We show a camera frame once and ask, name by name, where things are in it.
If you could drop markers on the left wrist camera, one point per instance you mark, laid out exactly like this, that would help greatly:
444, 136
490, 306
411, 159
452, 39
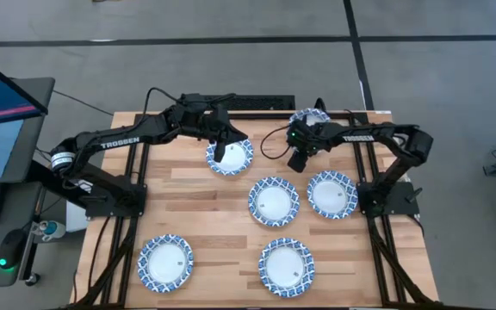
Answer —
196, 101

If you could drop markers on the black aluminium rig frame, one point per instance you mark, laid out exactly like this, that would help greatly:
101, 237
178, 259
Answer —
138, 172

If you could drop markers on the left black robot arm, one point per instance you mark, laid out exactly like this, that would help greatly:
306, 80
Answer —
119, 143

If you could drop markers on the blue patterned paper bowl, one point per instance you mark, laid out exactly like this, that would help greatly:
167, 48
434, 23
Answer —
330, 196
165, 263
237, 160
312, 114
274, 202
287, 267

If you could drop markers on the plain black keyboard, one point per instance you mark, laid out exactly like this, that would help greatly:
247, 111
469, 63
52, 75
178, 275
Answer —
256, 102

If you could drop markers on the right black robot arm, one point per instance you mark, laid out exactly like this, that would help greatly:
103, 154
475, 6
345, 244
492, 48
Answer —
360, 138

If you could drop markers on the black mouse with green light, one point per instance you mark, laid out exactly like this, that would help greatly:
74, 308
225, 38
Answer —
11, 249

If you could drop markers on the teal and white bottle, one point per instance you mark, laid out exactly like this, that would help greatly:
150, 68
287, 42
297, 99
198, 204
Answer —
52, 230

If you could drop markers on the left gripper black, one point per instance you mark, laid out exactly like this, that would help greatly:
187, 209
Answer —
220, 127

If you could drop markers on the white box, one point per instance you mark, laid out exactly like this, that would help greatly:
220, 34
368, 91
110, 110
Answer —
76, 215

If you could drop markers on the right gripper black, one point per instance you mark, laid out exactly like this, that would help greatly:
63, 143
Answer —
305, 138

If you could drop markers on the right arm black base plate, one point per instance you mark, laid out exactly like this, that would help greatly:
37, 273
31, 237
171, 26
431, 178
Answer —
396, 203

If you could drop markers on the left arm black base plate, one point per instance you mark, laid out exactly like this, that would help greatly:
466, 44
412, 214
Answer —
101, 207

